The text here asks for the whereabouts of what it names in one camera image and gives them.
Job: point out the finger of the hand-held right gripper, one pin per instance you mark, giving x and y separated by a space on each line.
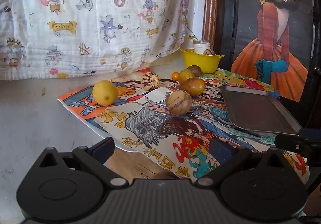
296 143
309 132

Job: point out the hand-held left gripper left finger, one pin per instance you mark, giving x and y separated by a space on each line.
101 150

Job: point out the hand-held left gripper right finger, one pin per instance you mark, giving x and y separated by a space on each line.
222 151

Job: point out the metal tray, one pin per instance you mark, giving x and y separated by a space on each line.
255 111

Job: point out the pale tan pepino melon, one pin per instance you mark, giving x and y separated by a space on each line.
178 102

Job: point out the brown kiwi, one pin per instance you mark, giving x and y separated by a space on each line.
196 71

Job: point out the small yellow lemon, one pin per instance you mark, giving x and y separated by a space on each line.
185 74

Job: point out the purple striped pepino melon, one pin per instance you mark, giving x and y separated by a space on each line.
150 79

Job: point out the small orange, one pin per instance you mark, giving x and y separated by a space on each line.
175 76

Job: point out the anime warrior drawing sheet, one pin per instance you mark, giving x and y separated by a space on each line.
150 123

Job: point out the yellow bear drawing sheet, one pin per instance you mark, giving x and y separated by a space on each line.
238 81

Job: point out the yellow flower-shaped bowl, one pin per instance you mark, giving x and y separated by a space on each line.
200 63

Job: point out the small striped fruit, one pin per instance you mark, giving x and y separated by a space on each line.
209 52

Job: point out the white plastic cup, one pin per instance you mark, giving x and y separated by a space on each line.
200 47

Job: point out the yellow flower twig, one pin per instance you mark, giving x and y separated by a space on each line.
192 36

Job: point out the white cartoon printed blanket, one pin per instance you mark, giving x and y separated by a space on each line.
75 25

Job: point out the wall poster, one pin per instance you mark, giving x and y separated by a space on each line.
273 25

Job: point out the brown wooden frame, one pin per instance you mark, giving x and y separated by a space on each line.
210 0

